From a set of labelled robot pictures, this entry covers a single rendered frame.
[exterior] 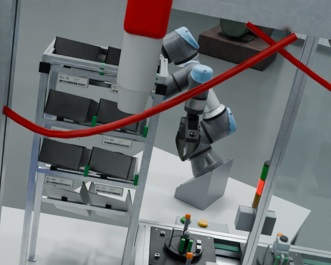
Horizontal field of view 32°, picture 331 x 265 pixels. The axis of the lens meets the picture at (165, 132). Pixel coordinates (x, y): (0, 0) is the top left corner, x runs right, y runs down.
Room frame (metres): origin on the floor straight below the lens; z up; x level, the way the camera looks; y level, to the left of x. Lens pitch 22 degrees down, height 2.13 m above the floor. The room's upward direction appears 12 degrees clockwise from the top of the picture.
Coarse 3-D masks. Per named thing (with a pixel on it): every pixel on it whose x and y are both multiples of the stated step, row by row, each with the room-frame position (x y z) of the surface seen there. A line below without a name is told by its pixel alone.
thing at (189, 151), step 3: (189, 144) 1.95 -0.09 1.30; (192, 144) 1.95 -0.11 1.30; (189, 147) 1.95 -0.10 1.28; (192, 147) 1.95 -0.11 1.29; (186, 150) 1.97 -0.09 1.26; (189, 150) 1.95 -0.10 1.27; (192, 150) 1.95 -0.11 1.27; (186, 153) 1.95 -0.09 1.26; (189, 153) 1.95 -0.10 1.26; (192, 153) 1.96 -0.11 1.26; (186, 156) 1.95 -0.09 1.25; (189, 156) 1.96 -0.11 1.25; (183, 159) 1.96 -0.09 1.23; (186, 159) 1.96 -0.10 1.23
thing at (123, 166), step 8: (96, 152) 1.60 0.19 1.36; (104, 152) 1.60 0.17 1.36; (112, 152) 1.60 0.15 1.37; (96, 160) 1.59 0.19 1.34; (104, 160) 1.59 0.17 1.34; (112, 160) 1.59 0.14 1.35; (120, 160) 1.59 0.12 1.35; (128, 160) 1.59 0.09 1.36; (136, 160) 1.67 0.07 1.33; (96, 168) 1.58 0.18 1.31; (104, 168) 1.58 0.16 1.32; (112, 168) 1.58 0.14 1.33; (120, 168) 1.58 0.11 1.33; (128, 168) 1.58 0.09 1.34; (136, 168) 1.70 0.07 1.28; (112, 176) 1.57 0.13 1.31; (120, 176) 1.57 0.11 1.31; (128, 176) 1.57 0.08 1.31
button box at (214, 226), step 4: (176, 220) 1.98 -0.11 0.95; (180, 220) 1.97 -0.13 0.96; (192, 220) 1.99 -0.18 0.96; (196, 220) 2.00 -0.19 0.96; (176, 224) 1.96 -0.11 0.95; (180, 224) 1.95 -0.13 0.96; (192, 224) 1.97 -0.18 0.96; (196, 224) 1.97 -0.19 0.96; (208, 224) 1.99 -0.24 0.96; (212, 224) 2.00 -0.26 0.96; (216, 224) 2.01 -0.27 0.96; (220, 224) 2.01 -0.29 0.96; (224, 224) 2.02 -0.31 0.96; (200, 228) 1.95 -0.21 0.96; (204, 228) 1.95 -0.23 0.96; (208, 228) 1.96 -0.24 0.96; (212, 228) 1.97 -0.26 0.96; (216, 228) 1.97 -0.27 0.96; (220, 228) 1.98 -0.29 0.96; (224, 228) 1.99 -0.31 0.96; (228, 228) 1.99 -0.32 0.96; (224, 232) 1.95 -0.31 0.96; (228, 232) 1.96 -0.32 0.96
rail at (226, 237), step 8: (144, 224) 1.89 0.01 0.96; (152, 224) 1.91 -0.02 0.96; (160, 224) 1.92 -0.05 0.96; (168, 224) 1.93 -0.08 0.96; (136, 232) 1.89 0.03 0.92; (192, 232) 1.91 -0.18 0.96; (200, 232) 1.92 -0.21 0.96; (208, 232) 1.93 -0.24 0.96; (216, 232) 1.94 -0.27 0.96; (216, 240) 1.90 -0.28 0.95; (224, 240) 1.91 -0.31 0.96; (232, 240) 1.91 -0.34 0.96; (240, 240) 1.92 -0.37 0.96
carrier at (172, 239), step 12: (156, 228) 1.87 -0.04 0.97; (156, 240) 1.79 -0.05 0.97; (168, 240) 1.77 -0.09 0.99; (180, 240) 1.79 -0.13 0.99; (192, 240) 1.73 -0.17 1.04; (204, 240) 1.85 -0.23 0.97; (156, 252) 1.71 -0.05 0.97; (168, 252) 1.72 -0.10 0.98; (180, 252) 1.71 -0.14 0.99; (192, 252) 1.73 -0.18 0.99; (204, 252) 1.77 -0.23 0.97; (156, 264) 1.64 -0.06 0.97; (168, 264) 1.66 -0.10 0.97; (180, 264) 1.67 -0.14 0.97; (192, 264) 1.69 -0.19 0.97; (204, 264) 1.70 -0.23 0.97; (216, 264) 1.69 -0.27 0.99
